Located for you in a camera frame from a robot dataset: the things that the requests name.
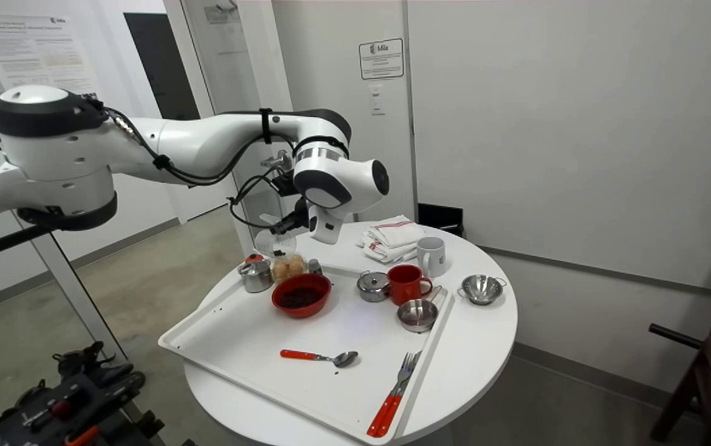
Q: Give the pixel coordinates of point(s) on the wall sign plaque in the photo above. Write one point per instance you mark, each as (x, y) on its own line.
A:
(382, 58)

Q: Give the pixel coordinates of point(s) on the steel bowl on table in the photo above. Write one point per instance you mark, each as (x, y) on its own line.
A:
(481, 289)

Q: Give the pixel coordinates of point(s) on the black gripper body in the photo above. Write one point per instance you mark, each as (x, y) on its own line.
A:
(300, 217)

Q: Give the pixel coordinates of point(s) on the steel bowl on tray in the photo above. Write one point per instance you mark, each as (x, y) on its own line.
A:
(418, 315)

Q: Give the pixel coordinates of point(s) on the white paper poster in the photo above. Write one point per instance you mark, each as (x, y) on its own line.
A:
(42, 51)

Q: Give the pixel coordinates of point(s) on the white mug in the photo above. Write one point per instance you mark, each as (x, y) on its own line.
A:
(433, 255)

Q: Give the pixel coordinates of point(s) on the red handled spoon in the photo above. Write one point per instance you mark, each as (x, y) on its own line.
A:
(336, 361)

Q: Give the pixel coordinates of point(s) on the small steel lidded dish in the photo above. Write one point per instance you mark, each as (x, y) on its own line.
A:
(372, 286)

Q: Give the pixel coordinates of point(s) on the bag of bread rolls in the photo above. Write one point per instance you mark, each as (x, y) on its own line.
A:
(288, 265)

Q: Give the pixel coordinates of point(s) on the red bowl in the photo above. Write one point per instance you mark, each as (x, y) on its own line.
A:
(303, 296)

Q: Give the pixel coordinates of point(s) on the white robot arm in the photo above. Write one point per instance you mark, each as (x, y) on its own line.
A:
(60, 154)

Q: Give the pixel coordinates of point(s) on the white rectangular tray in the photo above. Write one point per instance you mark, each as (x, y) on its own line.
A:
(351, 368)

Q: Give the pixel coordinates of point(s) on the dark equipment cart base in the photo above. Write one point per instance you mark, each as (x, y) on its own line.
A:
(85, 407)

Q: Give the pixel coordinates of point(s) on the white red striped cloth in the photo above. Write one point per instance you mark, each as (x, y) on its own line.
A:
(389, 241)

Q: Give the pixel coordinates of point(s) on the red mug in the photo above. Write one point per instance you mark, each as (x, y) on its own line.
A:
(407, 284)

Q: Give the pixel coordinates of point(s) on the red handled fork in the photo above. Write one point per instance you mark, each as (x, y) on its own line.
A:
(382, 419)

